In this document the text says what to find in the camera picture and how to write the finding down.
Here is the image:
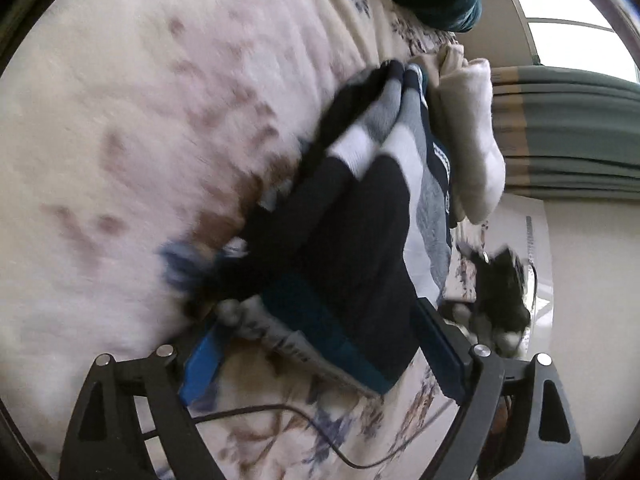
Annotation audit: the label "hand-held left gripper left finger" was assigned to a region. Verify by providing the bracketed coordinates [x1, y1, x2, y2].
[59, 320, 237, 480]

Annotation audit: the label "barred window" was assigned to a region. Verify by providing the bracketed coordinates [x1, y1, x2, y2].
[492, 0, 640, 82]

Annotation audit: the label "navy grey striped sweater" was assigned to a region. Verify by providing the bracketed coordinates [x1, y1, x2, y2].
[162, 59, 457, 397]

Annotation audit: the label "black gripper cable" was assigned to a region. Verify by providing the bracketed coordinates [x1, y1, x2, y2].
[192, 404, 452, 469]

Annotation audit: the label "white folded clothes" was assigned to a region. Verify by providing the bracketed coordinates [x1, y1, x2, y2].
[430, 44, 506, 225]

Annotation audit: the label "grey-green striped curtain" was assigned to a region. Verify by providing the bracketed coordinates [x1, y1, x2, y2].
[492, 66, 640, 202]

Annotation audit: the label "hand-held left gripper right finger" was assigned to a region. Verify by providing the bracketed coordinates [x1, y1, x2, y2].
[414, 298, 586, 480]

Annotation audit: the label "floral bed blanket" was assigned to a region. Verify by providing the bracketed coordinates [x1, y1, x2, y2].
[0, 0, 501, 480]

